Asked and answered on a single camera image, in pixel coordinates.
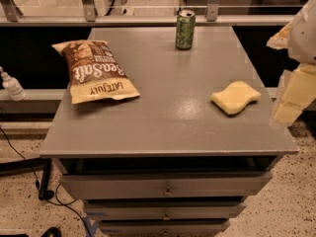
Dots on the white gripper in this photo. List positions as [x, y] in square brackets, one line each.
[305, 34]

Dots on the brown sea salt chip bag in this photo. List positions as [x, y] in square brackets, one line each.
[94, 72]

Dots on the yellow sponge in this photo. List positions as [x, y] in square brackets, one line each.
[235, 97]

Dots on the green soda can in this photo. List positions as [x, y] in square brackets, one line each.
[185, 28]

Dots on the grey drawer cabinet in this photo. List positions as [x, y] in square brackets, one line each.
[173, 126]

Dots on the top grey drawer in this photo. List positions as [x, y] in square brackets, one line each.
[173, 185]

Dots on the grey drawer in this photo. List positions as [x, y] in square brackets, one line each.
[163, 227]
[173, 185]
[165, 210]

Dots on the middle grey drawer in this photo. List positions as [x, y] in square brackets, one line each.
[165, 210]

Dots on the bottom grey drawer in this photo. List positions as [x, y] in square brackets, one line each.
[163, 227]

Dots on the white spray bottle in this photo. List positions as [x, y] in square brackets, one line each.
[13, 87]

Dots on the grey metal railing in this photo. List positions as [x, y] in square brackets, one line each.
[105, 13]

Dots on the black round floor object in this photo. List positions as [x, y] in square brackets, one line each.
[52, 232]

